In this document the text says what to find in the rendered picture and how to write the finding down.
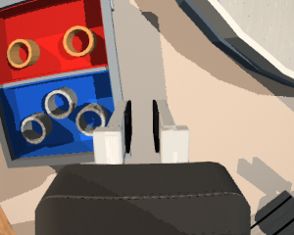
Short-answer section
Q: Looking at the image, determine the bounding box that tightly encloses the grey metal bushing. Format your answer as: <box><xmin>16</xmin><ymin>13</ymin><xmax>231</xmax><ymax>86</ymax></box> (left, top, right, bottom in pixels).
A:
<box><xmin>75</xmin><ymin>103</ymin><xmax>108</xmax><ymax>136</ymax></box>
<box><xmin>45</xmin><ymin>87</ymin><xmax>77</xmax><ymax>119</ymax></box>
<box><xmin>21</xmin><ymin>112</ymin><xmax>53</xmax><ymax>144</ymax></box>

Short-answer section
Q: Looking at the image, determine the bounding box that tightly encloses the grey round turntable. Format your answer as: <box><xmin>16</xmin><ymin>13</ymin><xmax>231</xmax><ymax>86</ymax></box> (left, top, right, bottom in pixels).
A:
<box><xmin>175</xmin><ymin>0</ymin><xmax>294</xmax><ymax>88</ymax></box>

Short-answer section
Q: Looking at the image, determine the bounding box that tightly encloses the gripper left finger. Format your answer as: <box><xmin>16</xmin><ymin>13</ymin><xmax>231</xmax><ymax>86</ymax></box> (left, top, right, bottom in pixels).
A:
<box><xmin>93</xmin><ymin>100</ymin><xmax>132</xmax><ymax>165</ymax></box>

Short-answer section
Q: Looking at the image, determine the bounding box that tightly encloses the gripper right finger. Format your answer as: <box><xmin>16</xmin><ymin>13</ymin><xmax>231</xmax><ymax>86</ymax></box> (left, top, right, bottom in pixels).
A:
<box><xmin>153</xmin><ymin>100</ymin><xmax>190</xmax><ymax>164</ymax></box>

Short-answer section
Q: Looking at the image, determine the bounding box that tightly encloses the bronze bushing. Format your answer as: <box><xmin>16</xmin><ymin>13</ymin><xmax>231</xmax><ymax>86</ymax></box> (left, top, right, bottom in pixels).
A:
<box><xmin>63</xmin><ymin>25</ymin><xmax>97</xmax><ymax>56</ymax></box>
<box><xmin>7</xmin><ymin>39</ymin><xmax>40</xmax><ymax>68</ymax></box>

